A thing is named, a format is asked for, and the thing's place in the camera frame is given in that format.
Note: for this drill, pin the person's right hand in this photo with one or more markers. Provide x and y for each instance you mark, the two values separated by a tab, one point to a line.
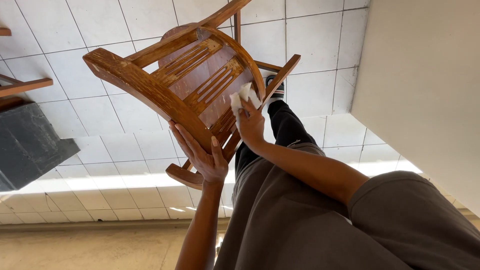
252	127

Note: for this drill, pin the person's left hand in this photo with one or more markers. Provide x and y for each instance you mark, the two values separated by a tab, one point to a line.
204	165

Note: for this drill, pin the person's right fingers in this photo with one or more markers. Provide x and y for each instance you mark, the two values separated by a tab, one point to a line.
247	110

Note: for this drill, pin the white cleaning cloth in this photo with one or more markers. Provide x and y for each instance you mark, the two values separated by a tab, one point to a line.
243	95

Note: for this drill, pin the brown wooden armchair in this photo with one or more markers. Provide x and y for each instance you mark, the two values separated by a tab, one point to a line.
142	84

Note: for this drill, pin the black striped sandal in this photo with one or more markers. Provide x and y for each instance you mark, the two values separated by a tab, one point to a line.
278	90

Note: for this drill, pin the black trousers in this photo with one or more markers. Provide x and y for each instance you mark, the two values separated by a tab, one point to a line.
287	127

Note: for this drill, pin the brown shirt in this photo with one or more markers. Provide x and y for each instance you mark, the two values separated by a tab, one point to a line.
300	232

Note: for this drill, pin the dark grey block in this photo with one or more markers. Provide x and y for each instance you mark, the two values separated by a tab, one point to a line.
30	146

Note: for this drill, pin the wooden furniture frame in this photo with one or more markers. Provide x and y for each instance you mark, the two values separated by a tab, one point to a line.
22	87

